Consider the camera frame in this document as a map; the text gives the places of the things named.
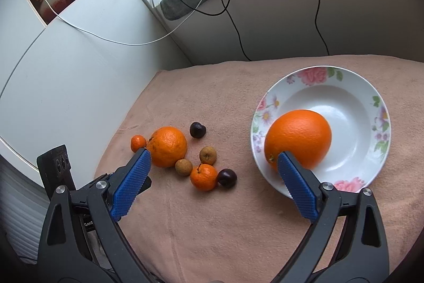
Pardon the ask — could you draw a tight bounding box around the white cabinet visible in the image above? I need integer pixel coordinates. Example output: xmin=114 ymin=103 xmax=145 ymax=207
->
xmin=0 ymin=0 xmax=193 ymax=171

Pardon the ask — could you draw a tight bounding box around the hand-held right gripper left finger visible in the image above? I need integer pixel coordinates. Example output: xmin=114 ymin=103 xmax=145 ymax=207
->
xmin=38 ymin=148 xmax=153 ymax=283

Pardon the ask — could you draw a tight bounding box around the white floral plate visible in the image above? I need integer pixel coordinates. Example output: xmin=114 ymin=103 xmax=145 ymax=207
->
xmin=251 ymin=66 xmax=392 ymax=201

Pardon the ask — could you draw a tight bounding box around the brown longan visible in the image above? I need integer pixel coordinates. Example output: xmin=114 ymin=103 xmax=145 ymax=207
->
xmin=175 ymin=159 xmax=193 ymax=176
xmin=199 ymin=146 xmax=218 ymax=166

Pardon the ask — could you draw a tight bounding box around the large smooth orange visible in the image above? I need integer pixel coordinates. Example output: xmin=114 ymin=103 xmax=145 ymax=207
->
xmin=264 ymin=110 xmax=332 ymax=172

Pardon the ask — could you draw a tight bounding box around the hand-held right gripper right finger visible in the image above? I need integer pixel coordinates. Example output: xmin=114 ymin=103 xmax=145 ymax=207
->
xmin=270 ymin=151 xmax=390 ymax=283

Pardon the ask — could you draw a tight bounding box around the tiny tangerine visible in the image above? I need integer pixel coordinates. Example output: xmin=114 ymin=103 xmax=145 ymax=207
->
xmin=130 ymin=135 xmax=147 ymax=153

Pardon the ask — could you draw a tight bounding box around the white ribbed panel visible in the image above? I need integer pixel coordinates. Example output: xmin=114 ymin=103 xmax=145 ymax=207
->
xmin=0 ymin=155 xmax=50 ymax=265

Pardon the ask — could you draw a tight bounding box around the tangerine with stem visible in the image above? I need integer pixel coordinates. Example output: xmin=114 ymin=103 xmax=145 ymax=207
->
xmin=190 ymin=164 xmax=218 ymax=191

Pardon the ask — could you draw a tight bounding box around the dark plum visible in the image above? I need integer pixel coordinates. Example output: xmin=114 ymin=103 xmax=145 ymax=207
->
xmin=189 ymin=122 xmax=207 ymax=139
xmin=217 ymin=168 xmax=238 ymax=188

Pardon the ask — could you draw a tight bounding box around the speckled orange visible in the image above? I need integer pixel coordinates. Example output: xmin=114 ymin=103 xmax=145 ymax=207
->
xmin=146 ymin=127 xmax=188 ymax=168

